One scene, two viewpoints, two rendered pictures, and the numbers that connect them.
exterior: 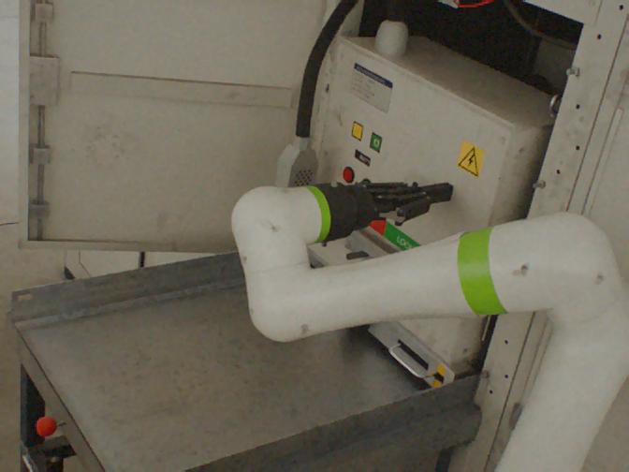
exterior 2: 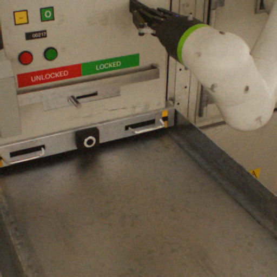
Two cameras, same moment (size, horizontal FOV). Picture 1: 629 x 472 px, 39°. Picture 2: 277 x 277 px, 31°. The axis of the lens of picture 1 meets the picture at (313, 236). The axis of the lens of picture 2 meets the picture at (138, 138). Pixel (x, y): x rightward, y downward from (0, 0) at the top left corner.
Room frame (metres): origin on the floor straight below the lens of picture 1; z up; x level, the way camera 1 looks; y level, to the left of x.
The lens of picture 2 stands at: (1.17, 0.94, 1.59)
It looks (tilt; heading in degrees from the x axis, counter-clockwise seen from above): 32 degrees down; 282
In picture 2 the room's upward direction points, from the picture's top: 1 degrees clockwise
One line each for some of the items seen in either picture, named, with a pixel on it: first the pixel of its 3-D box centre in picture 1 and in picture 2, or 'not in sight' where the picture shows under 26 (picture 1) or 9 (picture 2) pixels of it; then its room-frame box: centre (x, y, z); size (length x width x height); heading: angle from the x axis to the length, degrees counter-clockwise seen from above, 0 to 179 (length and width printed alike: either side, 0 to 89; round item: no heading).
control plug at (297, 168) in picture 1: (296, 185); (2, 95); (1.68, 0.05, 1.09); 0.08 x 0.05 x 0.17; 129
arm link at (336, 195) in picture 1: (328, 213); (189, 43); (1.28, -0.02, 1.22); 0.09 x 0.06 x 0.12; 39
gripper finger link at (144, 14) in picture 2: (390, 197); (151, 21); (1.38, -0.12, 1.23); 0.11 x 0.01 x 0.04; 131
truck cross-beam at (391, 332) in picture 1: (372, 309); (83, 132); (1.57, -0.14, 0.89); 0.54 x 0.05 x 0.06; 39
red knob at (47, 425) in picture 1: (51, 424); not in sight; (1.15, 0.38, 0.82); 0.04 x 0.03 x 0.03; 129
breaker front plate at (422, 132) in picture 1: (389, 199); (80, 45); (1.56, -0.13, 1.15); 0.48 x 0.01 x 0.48; 39
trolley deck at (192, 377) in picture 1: (238, 374); (132, 223); (1.37, 0.10, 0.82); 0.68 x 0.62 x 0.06; 129
